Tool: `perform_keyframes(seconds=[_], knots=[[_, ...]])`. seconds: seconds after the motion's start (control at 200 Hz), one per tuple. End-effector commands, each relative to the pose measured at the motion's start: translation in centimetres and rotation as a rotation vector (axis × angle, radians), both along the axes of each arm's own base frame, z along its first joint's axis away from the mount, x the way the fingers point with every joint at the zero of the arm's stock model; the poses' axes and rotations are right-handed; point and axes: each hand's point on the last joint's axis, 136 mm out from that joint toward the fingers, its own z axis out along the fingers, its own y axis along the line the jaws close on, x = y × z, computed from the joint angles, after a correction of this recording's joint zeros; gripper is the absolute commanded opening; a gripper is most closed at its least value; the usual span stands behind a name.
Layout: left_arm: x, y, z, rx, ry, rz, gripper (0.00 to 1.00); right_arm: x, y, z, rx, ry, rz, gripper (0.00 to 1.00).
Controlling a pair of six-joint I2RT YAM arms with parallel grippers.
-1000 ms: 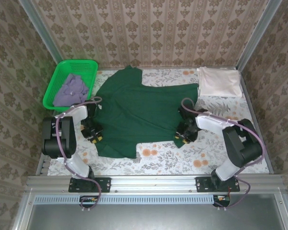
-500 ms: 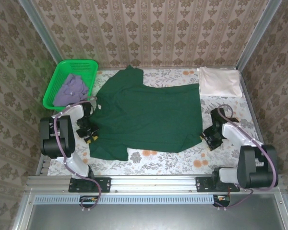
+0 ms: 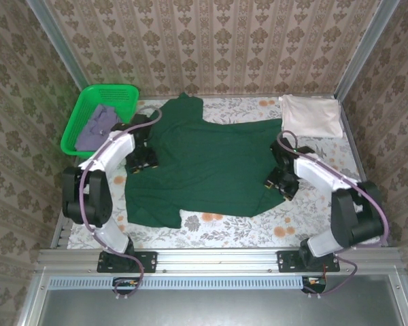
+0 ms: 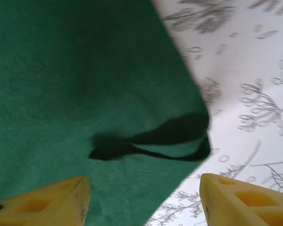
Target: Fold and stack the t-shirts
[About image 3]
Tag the dark green t-shirt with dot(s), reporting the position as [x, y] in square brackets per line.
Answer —
[207, 163]

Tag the green plastic basket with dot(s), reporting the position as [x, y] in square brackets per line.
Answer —
[85, 102]

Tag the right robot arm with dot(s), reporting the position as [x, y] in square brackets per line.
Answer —
[347, 217]

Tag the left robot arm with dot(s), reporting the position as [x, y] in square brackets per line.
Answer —
[95, 203]

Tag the purple t-shirt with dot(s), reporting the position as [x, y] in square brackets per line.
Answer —
[95, 129]

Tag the white folded t-shirt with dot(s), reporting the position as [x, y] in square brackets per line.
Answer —
[311, 117]

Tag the floral patterned table cover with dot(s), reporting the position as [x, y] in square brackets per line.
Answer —
[224, 234]

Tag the black connector board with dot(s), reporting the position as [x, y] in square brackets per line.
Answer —
[314, 283]
[127, 283]

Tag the grey metal sheet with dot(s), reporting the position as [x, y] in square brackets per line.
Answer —
[224, 309]

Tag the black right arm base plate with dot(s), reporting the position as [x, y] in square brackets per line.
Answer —
[287, 263]

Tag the aluminium side rail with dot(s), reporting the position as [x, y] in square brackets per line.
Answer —
[63, 234]
[355, 142]

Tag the aluminium table edge rail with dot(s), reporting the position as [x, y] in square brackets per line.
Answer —
[217, 259]

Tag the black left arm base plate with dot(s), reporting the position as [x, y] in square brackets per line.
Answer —
[146, 261]

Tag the aluminium frame post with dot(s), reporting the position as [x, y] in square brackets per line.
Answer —
[61, 51]
[367, 51]

